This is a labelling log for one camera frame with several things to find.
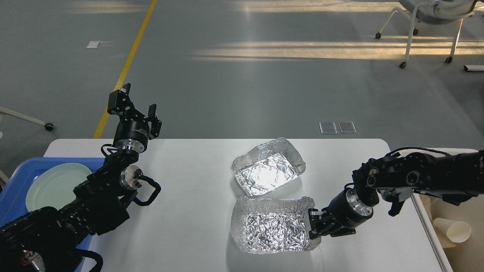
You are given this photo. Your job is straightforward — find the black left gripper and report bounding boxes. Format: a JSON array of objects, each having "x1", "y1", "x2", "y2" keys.
[{"x1": 107, "y1": 83, "x2": 162, "y2": 154}]

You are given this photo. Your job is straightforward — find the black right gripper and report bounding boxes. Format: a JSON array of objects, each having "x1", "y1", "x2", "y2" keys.
[{"x1": 308, "y1": 188, "x2": 373, "y2": 240}]

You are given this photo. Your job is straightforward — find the aluminium foil tray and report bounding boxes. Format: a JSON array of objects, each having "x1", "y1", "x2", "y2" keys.
[
  {"x1": 231, "y1": 137, "x2": 306, "y2": 197},
  {"x1": 231, "y1": 196, "x2": 321, "y2": 254}
]

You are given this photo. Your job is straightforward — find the light green plate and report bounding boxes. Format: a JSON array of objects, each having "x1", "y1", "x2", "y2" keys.
[{"x1": 25, "y1": 162, "x2": 92, "y2": 212}]

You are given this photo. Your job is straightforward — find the brown paper bag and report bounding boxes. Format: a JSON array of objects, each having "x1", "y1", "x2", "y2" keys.
[{"x1": 419, "y1": 195, "x2": 456, "y2": 249}]

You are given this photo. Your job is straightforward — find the white paper cup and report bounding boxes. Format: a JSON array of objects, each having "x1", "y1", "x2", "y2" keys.
[{"x1": 433, "y1": 218, "x2": 471, "y2": 243}]

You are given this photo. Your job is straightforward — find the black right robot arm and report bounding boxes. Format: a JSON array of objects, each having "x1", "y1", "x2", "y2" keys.
[{"x1": 307, "y1": 148, "x2": 484, "y2": 240}]

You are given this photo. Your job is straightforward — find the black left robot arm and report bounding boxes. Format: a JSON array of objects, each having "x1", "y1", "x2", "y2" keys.
[{"x1": 1, "y1": 83, "x2": 162, "y2": 272}]

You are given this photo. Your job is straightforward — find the white chair at left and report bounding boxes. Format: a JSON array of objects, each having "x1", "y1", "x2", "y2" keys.
[{"x1": 0, "y1": 107, "x2": 55, "y2": 187}]

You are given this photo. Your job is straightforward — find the blue plastic tray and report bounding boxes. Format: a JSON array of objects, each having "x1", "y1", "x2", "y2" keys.
[{"x1": 1, "y1": 157, "x2": 115, "y2": 272}]

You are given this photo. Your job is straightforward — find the white plastic bin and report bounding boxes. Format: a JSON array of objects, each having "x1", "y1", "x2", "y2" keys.
[{"x1": 412, "y1": 148, "x2": 484, "y2": 272}]

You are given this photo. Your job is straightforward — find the white bar on floor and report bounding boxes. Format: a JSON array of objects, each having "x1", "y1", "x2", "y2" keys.
[{"x1": 463, "y1": 64, "x2": 484, "y2": 72}]

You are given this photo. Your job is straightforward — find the white office chair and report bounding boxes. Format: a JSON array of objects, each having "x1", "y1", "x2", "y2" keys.
[{"x1": 375, "y1": 0, "x2": 477, "y2": 69}]

